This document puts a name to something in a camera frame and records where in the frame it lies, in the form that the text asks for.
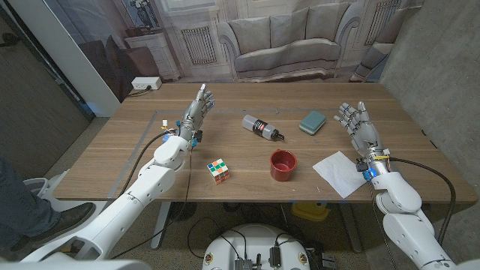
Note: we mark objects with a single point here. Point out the white power strip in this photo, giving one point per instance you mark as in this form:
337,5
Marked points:
146,83

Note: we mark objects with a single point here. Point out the grey bottle with black cap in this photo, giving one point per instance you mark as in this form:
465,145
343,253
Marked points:
258,126

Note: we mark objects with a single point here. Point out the yellow object under table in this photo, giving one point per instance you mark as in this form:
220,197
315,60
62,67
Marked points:
310,212

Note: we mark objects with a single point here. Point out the person's leg in jeans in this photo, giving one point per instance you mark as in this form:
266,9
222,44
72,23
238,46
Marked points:
18,210

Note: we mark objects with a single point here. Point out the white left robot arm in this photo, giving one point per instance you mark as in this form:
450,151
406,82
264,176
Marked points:
153,182

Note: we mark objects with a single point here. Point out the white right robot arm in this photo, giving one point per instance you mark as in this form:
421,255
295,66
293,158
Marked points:
401,191

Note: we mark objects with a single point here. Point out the white paper towel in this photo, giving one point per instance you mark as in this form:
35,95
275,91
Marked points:
339,174

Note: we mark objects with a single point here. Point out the grey table leg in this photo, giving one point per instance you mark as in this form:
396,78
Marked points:
351,228
160,225

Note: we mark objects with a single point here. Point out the red cup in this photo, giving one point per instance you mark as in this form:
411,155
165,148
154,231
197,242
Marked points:
283,167

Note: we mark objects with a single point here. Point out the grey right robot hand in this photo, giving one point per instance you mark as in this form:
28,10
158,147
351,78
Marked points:
363,135

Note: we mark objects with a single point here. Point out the printed living room backdrop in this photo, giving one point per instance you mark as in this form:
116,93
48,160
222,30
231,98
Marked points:
285,37

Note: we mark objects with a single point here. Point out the black shoe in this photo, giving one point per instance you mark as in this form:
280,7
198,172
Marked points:
71,217

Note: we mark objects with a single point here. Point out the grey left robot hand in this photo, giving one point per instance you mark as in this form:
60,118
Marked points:
195,118

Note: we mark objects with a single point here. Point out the Rubik's cube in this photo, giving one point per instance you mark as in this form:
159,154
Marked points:
218,170

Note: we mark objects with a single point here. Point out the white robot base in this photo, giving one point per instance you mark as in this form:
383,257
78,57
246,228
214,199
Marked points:
257,240

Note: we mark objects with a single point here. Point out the white chair base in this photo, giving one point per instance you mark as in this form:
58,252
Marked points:
37,187

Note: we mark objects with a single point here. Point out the black round fan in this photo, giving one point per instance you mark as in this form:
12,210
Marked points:
182,210

